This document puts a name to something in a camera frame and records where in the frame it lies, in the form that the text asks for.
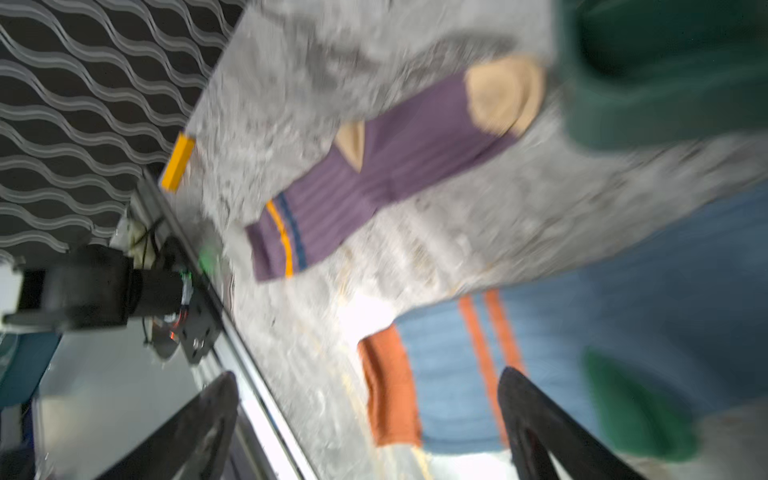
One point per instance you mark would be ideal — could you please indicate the green compartment tray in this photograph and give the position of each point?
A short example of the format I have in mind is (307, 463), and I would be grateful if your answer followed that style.
(642, 73)

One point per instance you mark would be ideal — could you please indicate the purple sock tan toe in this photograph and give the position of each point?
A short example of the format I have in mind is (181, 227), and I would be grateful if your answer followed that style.
(453, 126)

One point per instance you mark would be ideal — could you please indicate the blue sock orange cuff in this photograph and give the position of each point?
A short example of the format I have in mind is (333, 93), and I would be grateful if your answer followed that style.
(634, 347)

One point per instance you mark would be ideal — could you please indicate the yellow block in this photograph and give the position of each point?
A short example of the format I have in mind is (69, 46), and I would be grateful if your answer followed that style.
(173, 172)

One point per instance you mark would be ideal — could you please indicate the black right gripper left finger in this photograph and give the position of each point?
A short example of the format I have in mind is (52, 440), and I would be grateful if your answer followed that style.
(192, 444)

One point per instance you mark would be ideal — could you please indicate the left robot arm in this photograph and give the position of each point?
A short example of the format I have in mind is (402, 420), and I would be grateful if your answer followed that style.
(97, 288)

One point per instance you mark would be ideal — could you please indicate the front aluminium rail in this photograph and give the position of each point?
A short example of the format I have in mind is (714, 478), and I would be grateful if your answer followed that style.
(275, 439)

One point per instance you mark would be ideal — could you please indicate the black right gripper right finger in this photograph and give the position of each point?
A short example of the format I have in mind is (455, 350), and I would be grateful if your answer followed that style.
(538, 431)

